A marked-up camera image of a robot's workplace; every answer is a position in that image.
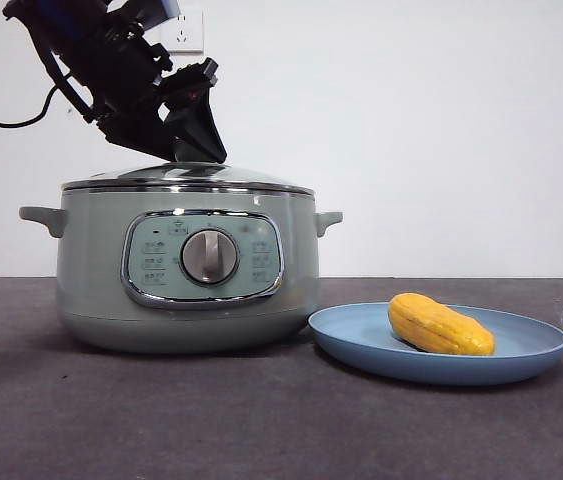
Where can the glass lid with green knob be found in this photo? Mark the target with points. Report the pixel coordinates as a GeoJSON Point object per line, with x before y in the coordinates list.
{"type": "Point", "coordinates": [241, 177]}

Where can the yellow corn cob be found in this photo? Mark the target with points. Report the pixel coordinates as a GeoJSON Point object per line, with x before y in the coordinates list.
{"type": "Point", "coordinates": [436, 327]}

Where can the light blue round plate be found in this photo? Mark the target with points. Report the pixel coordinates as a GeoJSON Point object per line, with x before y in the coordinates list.
{"type": "Point", "coordinates": [356, 340]}

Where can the pale green electric steamer pot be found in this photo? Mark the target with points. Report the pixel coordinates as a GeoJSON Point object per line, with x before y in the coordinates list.
{"type": "Point", "coordinates": [96, 260]}

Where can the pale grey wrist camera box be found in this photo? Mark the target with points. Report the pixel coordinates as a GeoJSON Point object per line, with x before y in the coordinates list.
{"type": "Point", "coordinates": [158, 12]}

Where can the white wall power socket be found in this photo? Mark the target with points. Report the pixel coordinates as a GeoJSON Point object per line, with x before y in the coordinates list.
{"type": "Point", "coordinates": [191, 35]}

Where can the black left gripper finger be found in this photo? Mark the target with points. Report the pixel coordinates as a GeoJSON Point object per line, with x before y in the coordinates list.
{"type": "Point", "coordinates": [198, 130]}
{"type": "Point", "coordinates": [136, 132]}

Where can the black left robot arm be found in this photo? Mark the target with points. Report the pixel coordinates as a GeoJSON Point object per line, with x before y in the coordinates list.
{"type": "Point", "coordinates": [111, 65]}

